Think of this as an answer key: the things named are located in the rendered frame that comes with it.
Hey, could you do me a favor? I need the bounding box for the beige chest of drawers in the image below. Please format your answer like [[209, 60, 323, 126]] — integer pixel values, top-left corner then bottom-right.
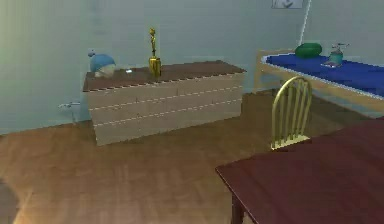
[[82, 59, 247, 147]]

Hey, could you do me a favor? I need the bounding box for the gold statuette trophy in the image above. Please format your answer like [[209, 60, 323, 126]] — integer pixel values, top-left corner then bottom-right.
[[147, 27, 163, 79]]

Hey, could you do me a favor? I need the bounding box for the yellow wooden chair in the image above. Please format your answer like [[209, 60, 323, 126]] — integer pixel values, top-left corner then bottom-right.
[[270, 75, 314, 151]]

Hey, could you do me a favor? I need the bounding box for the blue cap on white head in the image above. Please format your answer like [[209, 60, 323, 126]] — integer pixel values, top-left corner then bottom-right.
[[87, 49, 117, 79]]

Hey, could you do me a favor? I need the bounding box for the green oval pillow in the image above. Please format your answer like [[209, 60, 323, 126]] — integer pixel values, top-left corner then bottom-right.
[[294, 42, 323, 59]]

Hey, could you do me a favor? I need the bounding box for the dark red wooden table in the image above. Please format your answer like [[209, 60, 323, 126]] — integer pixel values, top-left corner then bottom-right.
[[215, 116, 384, 224]]

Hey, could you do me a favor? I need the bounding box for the teal spray bottle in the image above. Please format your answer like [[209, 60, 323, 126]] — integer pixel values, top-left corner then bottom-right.
[[322, 42, 350, 69]]

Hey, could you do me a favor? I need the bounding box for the white wall fixture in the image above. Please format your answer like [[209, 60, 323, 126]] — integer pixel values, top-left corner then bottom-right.
[[57, 101, 82, 123]]

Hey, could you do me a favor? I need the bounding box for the framed wall picture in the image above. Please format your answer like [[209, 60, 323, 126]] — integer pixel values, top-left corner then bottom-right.
[[271, 0, 304, 10]]

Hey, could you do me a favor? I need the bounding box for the blue bed with wooden frame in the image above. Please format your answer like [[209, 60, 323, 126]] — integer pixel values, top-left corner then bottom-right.
[[252, 49, 384, 114]]

